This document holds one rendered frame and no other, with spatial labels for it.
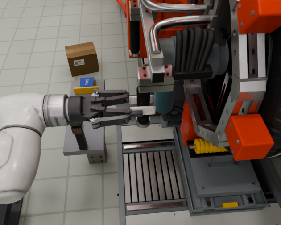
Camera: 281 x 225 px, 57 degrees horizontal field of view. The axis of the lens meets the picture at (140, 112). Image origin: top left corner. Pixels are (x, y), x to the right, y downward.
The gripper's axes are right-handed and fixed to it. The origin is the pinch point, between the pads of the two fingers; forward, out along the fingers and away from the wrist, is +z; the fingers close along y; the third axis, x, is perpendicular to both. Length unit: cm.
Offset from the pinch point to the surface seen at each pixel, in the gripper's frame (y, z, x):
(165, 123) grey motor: -49, 19, -73
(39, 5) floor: -224, -89, -83
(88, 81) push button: -49, -22, -35
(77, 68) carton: -109, -39, -75
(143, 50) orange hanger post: -59, 6, -26
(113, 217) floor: 2, -15, -83
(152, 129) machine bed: -46, 11, -75
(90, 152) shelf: -10.4, -20.6, -39.0
